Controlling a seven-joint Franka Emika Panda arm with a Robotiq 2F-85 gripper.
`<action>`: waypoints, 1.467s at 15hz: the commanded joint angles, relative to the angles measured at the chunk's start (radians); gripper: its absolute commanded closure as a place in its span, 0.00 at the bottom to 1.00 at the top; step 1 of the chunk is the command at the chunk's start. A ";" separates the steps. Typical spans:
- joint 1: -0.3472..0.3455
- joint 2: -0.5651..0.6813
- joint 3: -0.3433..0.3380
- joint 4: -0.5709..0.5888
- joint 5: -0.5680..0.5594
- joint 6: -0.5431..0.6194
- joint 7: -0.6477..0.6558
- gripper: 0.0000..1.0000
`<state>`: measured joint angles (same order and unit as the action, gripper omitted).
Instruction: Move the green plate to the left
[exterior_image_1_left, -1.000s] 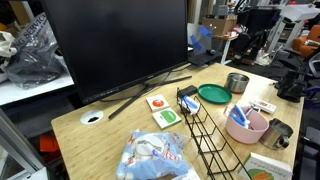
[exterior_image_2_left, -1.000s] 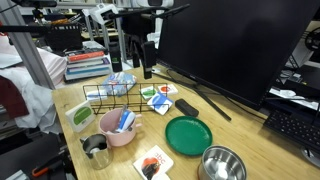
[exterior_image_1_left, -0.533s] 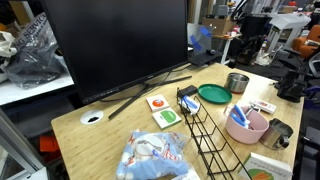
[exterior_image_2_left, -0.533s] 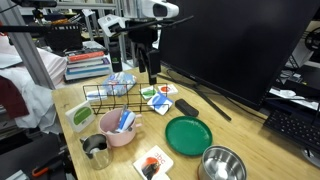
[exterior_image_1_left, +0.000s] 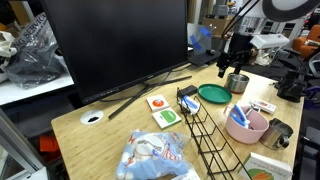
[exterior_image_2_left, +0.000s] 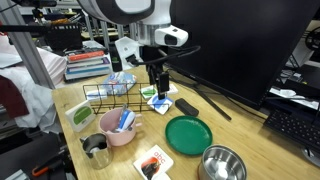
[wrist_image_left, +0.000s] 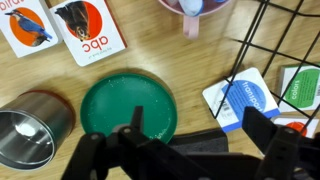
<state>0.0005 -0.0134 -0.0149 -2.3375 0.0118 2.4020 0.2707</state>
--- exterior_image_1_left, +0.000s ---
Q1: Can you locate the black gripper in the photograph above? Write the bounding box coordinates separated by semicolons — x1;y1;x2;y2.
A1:
216;32;257;80

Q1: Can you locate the green plate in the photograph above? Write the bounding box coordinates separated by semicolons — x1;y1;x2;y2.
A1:
197;83;233;105

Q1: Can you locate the silver metal cup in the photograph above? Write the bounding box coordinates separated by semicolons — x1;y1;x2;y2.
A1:
224;72;251;95

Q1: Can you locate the black keyboard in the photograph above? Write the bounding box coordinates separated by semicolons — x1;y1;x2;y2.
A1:
187;49;223;67

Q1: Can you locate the box with blue tape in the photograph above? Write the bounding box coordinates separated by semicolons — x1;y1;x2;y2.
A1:
189;25;215;55

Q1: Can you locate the white abc board book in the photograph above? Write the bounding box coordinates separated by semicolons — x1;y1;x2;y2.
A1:
250;98;268;112

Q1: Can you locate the metal spoon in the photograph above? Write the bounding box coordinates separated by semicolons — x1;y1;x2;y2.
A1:
247;102;262;117

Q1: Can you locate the black remote control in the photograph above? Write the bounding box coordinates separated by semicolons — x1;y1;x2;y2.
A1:
177;84;199;99

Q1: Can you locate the white wrist mounted box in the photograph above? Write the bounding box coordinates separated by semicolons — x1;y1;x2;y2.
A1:
249;33;291;52

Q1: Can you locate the blue circle board book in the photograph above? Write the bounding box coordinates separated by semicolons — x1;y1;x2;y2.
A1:
178;94;202;116

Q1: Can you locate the white birds board book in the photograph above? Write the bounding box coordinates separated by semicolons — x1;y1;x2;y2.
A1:
263;101;278;115

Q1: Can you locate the pink cup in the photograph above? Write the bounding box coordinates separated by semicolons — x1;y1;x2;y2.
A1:
223;104;270;145

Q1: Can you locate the orange circle board book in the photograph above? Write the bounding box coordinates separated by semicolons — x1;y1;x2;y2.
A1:
145;94;170;113

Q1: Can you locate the small green circle book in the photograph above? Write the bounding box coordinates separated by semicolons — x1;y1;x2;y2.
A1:
151;107;183;130

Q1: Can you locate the small steel pitcher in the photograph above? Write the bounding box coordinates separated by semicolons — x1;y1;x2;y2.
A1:
259;117;295;151

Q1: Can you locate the orange chair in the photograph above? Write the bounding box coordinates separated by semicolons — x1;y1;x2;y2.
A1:
292;24;320;60

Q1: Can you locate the black monitor stand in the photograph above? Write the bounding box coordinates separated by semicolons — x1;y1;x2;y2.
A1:
107;74;194;121

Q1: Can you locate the white vegetables board book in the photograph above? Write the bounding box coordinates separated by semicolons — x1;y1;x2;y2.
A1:
236;151;294;180

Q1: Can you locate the plain white board book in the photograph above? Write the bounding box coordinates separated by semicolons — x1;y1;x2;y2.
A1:
171;168;202;180

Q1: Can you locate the black computer monitor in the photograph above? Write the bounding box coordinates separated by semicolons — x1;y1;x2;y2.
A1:
41;0;190;105

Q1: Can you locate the blue white marshmallow bag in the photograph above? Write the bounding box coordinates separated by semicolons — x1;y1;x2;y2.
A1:
115;128;192;180

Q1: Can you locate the orange object under desk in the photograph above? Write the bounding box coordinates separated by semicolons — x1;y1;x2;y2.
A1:
38;134;61;154

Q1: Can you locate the grey plastic bag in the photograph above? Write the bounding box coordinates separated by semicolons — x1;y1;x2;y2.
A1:
4;12;68;90

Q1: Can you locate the white side table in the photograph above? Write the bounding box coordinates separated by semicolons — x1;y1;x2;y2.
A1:
0;70;75;107

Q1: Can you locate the blue handled utensil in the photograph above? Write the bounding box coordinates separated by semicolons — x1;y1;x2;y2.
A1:
229;104;251;129

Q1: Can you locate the black wire rack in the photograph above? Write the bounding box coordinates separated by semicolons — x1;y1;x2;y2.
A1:
176;86;255;180

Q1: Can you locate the black clamp mount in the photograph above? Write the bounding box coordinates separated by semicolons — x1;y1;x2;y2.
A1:
275;69;310;104

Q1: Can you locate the white cable grommet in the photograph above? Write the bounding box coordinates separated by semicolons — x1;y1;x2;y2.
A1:
79;109;105;126

